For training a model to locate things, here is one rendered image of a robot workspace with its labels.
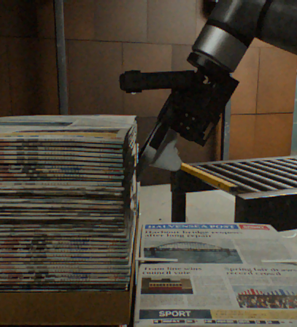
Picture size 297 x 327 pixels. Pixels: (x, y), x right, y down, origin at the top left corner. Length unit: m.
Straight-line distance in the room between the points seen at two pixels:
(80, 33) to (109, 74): 0.48
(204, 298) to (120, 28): 3.86
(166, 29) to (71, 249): 4.08
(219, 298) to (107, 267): 0.18
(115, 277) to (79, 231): 0.07
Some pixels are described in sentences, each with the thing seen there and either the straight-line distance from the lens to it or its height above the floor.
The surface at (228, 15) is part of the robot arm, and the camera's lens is 0.59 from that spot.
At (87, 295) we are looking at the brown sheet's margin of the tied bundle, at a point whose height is 0.88.
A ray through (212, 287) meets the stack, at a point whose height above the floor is 0.83.
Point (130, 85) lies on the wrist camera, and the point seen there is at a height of 1.12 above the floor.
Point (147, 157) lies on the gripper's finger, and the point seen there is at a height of 1.02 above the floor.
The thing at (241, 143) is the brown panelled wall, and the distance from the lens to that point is 4.93.
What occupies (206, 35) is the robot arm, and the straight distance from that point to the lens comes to 0.59.
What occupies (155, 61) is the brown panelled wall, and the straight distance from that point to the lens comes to 4.36.
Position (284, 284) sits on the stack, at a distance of 0.63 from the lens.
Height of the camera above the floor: 1.11
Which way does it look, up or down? 11 degrees down
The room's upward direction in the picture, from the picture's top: straight up
